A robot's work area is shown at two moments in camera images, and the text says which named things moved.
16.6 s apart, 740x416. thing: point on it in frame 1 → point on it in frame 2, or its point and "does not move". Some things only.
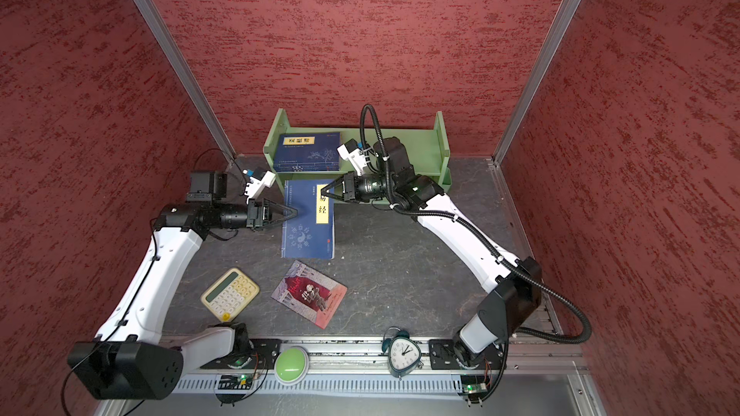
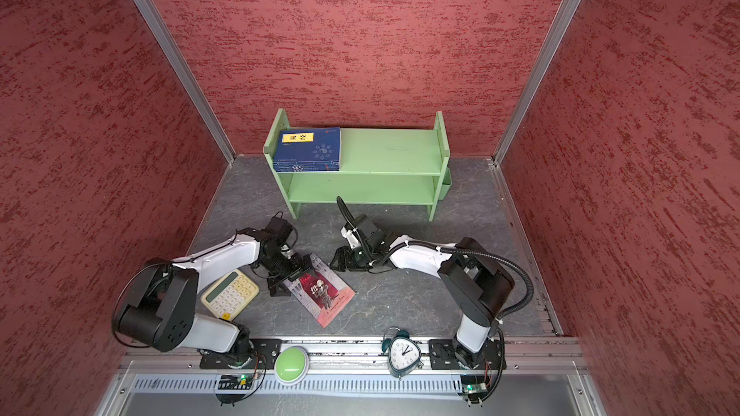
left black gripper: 259,212 → 274,280
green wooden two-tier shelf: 426,149 does not move
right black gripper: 354,184 → 343,253
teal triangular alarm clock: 404,351 does not move
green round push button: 291,365 does not move
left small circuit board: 241,381 does not move
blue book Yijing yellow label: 309,234 → 307,150
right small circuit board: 473,387 does not move
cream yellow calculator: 230,296 does not move
